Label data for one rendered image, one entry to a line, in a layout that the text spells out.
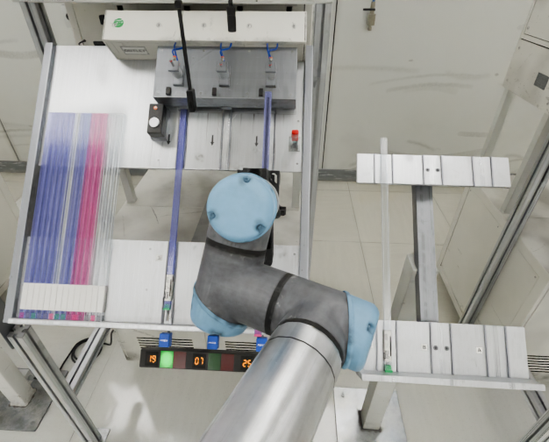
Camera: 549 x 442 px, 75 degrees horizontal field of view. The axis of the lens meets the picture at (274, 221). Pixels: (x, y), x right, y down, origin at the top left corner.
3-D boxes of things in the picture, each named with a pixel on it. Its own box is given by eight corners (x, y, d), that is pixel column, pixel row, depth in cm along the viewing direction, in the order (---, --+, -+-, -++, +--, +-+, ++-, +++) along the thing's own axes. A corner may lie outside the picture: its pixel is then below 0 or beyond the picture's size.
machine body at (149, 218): (295, 378, 147) (303, 268, 111) (129, 369, 150) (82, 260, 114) (296, 267, 200) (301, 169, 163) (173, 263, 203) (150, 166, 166)
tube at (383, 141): (390, 371, 73) (392, 372, 72) (383, 370, 73) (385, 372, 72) (386, 139, 83) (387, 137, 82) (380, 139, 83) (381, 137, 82)
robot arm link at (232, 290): (253, 360, 39) (279, 263, 38) (172, 322, 43) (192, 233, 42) (280, 338, 46) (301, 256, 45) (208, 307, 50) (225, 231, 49)
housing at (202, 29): (303, 75, 97) (306, 41, 83) (126, 73, 99) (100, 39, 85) (304, 48, 98) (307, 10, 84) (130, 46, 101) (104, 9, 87)
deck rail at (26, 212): (30, 319, 88) (10, 323, 82) (22, 319, 88) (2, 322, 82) (67, 56, 100) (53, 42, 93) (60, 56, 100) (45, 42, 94)
